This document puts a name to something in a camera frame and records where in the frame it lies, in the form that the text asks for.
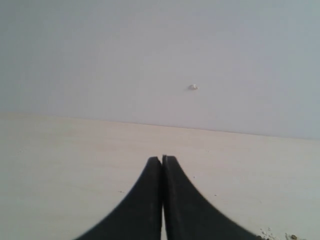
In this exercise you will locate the white wall peg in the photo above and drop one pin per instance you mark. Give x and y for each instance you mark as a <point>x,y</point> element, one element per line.
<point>193,87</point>

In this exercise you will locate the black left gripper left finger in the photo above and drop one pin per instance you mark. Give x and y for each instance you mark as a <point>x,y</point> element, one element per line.
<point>139,215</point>

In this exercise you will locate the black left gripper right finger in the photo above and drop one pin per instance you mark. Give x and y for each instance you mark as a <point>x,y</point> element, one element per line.
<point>188,215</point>

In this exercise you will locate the brown beans and white grains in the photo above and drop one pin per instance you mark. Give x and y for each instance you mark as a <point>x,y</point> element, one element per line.
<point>269,233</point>

